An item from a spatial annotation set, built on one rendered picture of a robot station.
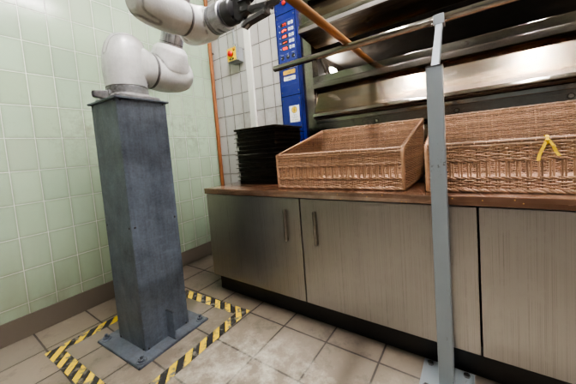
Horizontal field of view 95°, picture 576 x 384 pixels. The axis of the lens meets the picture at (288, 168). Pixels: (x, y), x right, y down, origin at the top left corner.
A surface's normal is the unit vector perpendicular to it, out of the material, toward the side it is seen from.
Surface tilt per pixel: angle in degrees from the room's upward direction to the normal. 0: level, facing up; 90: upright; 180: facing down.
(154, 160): 90
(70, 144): 90
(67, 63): 90
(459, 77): 70
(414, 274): 90
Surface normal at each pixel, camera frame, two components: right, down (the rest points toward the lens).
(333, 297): -0.57, 0.10
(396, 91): -0.56, -0.25
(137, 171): 0.85, -0.04
